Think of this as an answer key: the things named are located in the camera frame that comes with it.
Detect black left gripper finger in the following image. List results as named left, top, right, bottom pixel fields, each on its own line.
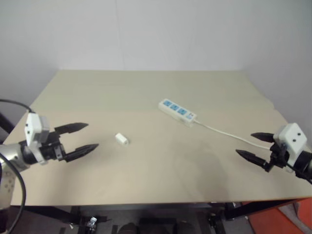
left=65, top=143, right=99, bottom=162
left=54, top=122, right=89, bottom=135

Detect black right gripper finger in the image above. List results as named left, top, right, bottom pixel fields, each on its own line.
left=251, top=132, right=275, bottom=143
left=235, top=149, right=266, bottom=167

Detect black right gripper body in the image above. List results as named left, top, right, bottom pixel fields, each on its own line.
left=262, top=142, right=291, bottom=173

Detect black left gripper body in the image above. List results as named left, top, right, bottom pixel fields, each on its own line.
left=39, top=131, right=68, bottom=162

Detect white plug adapter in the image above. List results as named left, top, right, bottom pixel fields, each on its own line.
left=115, top=133, right=130, bottom=147

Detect white power strip blue sockets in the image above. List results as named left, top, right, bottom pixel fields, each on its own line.
left=158, top=98, right=196, bottom=122

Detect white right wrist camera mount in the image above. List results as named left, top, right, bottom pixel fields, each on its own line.
left=273, top=123, right=309, bottom=168

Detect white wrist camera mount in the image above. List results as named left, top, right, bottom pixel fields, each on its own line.
left=273, top=123, right=309, bottom=168
left=24, top=113, right=51, bottom=166

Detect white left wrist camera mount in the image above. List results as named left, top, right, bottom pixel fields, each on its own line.
left=24, top=113, right=51, bottom=166

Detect white power strip cord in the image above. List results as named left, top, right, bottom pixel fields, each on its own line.
left=194, top=119, right=272, bottom=150

